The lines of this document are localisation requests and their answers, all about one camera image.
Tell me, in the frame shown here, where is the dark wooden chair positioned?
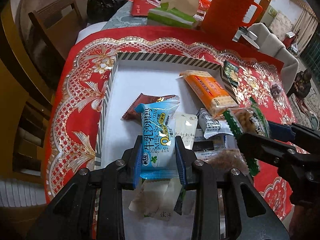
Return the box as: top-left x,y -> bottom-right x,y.
27,0 -> 87,55

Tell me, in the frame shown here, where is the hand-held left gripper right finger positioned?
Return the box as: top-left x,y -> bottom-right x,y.
174,137 -> 290,240

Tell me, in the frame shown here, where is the orange cracker packet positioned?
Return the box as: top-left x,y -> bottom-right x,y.
179,70 -> 239,118

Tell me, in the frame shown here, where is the green tissue pack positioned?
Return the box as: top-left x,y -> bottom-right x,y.
147,0 -> 200,29

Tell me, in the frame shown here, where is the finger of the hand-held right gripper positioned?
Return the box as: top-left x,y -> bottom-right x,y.
236,133 -> 308,171
267,121 -> 320,153

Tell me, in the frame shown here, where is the white radiator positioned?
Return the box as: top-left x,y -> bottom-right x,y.
0,176 -> 54,209

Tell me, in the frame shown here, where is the red plastic bag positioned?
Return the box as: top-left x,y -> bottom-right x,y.
197,0 -> 211,13

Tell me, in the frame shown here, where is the striped cardboard box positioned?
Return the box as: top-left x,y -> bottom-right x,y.
94,52 -> 240,240

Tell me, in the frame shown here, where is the clear bag of purple snacks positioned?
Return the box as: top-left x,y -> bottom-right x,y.
270,81 -> 284,97

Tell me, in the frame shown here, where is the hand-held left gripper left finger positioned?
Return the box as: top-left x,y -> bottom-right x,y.
26,135 -> 143,240

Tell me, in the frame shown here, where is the brown snack packet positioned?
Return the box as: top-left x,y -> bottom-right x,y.
122,93 -> 179,122

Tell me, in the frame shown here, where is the black plastic bag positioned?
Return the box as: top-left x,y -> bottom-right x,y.
87,0 -> 125,23

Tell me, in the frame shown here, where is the red envelope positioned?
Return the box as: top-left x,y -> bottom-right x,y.
130,0 -> 160,17

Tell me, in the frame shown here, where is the person's right forearm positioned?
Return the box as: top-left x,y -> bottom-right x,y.
287,204 -> 320,240

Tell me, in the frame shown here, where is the clear tan snack bag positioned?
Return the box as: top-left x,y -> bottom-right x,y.
205,148 -> 250,178

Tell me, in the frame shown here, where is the grey patterned tablecloth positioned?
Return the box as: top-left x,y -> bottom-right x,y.
76,0 -> 150,43

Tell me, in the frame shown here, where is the red thermos jug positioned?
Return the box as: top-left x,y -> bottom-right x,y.
201,0 -> 263,32

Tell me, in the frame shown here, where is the dark green snack packet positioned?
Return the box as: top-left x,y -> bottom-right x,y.
223,60 -> 242,88

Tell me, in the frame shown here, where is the cream white snack packet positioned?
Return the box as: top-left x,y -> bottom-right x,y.
174,111 -> 199,150
129,179 -> 185,222

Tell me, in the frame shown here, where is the yellow wooden chair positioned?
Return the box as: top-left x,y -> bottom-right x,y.
0,5 -> 53,172

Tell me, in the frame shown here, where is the red gold patterned tablecloth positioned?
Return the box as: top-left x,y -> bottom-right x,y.
45,26 -> 312,218

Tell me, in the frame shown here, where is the grey upholstered chair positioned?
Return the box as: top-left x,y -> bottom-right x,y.
247,22 -> 300,95

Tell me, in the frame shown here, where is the blue snack packet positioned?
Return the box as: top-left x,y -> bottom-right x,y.
134,96 -> 180,180

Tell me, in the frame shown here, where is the green peanut snack packet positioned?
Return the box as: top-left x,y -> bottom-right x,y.
222,97 -> 272,178

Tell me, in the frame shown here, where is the beige curtain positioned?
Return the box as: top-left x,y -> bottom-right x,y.
291,0 -> 317,53

